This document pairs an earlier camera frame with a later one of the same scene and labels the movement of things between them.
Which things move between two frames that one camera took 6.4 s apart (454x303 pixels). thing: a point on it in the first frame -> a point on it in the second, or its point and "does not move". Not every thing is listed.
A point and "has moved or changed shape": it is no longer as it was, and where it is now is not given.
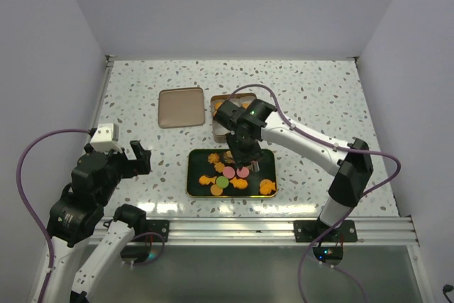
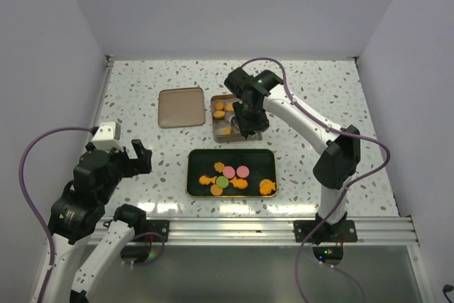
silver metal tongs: (255, 166) has moved or changed shape
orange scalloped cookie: (219, 167) does not move
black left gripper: (133, 167) does not move
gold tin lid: (181, 107) does not move
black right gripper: (240, 157) -> (245, 125)
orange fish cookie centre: (239, 183) does not move
